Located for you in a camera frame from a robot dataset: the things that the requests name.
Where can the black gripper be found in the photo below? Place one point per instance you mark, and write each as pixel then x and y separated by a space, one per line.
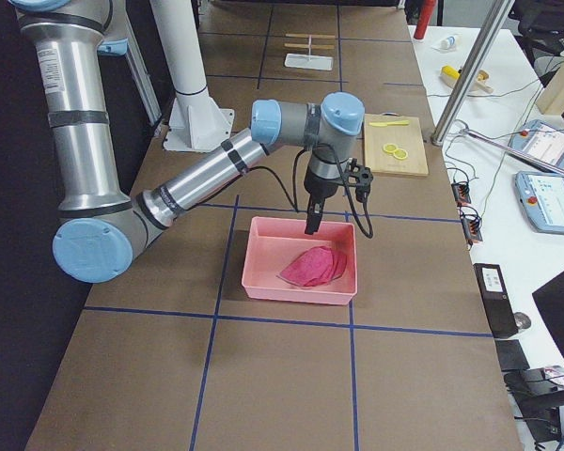
pixel 321 187

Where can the pink grey cleaning cloth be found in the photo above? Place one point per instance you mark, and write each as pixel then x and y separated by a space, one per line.
pixel 315 267

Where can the pink plastic bin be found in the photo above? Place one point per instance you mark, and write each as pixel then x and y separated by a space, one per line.
pixel 274 243

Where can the lemon slice near knife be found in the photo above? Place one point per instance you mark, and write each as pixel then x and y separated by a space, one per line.
pixel 390 148

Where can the lemon slice near logo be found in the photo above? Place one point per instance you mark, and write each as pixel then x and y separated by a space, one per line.
pixel 401 154

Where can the bamboo cutting board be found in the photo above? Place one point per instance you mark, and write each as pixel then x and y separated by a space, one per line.
pixel 405 137

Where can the yellow plastic knife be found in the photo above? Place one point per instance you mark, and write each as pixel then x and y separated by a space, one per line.
pixel 395 123

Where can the white towel rack tray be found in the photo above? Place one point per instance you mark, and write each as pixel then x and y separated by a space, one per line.
pixel 309 62

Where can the inner wooden rack rod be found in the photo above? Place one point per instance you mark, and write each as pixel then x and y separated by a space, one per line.
pixel 309 46

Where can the black rectangular power box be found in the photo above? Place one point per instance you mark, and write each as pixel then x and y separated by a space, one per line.
pixel 495 300

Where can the white blue tube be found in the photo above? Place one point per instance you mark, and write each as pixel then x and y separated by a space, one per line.
pixel 450 43

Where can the far blue teach pendant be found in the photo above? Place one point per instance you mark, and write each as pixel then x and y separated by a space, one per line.
pixel 540 140

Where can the blue teach pendant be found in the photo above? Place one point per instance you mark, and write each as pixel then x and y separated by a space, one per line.
pixel 542 198
pixel 540 140

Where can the silver metal rod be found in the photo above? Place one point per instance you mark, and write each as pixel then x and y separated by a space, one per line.
pixel 514 152

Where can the near blue teach pendant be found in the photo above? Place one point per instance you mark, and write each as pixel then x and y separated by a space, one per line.
pixel 542 198

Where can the black office chair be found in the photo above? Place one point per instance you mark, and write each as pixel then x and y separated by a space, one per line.
pixel 541 26

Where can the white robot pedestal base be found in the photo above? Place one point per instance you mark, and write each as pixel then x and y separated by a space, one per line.
pixel 196 122

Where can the aluminium frame post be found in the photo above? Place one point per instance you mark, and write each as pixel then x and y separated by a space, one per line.
pixel 492 24

